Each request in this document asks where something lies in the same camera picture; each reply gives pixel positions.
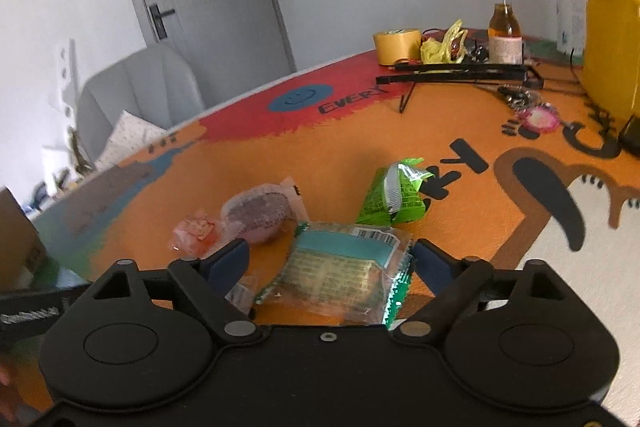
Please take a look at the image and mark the orange candy packet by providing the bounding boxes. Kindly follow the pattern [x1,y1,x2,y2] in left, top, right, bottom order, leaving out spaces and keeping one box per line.
[170,210,221,258]

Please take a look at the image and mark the pink round cake pack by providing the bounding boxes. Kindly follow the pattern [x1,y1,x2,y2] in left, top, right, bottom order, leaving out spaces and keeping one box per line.
[220,176,309,244]

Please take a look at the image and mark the teal cracker pack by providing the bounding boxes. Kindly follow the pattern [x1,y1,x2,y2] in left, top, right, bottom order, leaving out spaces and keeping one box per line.
[256,222,412,327]

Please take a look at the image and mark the small green snack pouch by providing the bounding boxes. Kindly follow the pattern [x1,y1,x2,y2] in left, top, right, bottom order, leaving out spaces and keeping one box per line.
[357,157,434,227]

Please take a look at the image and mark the brown cardboard box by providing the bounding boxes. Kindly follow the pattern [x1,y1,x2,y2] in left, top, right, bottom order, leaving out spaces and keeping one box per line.
[0,187,47,291]

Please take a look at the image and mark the colourful cartoon table mat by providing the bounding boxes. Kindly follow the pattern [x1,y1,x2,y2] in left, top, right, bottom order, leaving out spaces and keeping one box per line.
[14,31,640,413]

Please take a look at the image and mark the white dotted pillow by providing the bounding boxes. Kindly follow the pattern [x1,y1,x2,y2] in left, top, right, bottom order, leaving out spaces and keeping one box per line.
[94,110,166,171]

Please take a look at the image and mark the grey upholstered chair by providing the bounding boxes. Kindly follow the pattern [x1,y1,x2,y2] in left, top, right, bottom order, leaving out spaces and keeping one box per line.
[76,43,205,161]

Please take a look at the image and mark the black folding stand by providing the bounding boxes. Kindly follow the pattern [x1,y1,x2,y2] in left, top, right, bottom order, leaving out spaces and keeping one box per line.
[375,62,544,112]

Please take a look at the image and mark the yellow tape roll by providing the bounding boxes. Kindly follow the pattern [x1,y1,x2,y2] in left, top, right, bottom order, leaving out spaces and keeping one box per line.
[373,28,422,66]

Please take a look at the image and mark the white perforated foam board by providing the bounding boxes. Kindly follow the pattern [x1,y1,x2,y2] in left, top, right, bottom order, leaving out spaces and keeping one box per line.
[50,38,79,129]

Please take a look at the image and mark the small amber glass bottle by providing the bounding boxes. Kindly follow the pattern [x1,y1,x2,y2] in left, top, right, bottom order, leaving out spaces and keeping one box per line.
[488,0,523,65]

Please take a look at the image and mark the yellow bread bag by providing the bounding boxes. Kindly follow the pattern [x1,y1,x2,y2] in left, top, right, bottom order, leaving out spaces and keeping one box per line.
[582,0,639,120]

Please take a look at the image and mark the black door handle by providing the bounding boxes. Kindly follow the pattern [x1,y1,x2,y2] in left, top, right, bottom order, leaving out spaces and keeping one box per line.
[149,3,176,40]

